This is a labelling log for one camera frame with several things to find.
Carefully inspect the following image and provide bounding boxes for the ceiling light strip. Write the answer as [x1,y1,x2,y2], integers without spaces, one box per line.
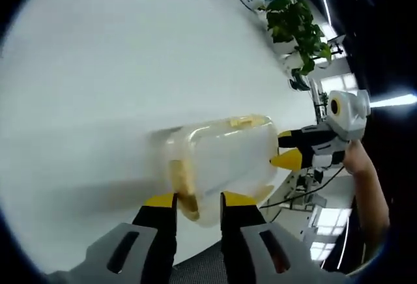
[314,0,330,24]
[371,94,417,107]

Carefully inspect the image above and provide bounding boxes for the black cable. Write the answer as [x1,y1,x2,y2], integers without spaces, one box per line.
[259,165,345,208]

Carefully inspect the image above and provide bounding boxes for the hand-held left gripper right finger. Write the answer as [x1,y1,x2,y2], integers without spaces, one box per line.
[220,191,348,284]

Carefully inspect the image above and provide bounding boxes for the white plant pot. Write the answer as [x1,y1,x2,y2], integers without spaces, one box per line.
[279,41,306,70]

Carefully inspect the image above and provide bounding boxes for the green potted plant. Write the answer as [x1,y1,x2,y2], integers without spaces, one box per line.
[265,0,333,76]

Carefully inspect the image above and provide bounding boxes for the clear container with plastic buckle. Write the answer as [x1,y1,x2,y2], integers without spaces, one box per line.
[164,113,280,228]

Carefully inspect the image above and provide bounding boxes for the person's right hand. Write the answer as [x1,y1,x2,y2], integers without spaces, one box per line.
[343,139,371,176]

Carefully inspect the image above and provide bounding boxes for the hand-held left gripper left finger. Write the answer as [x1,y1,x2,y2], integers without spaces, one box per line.
[48,192,179,284]

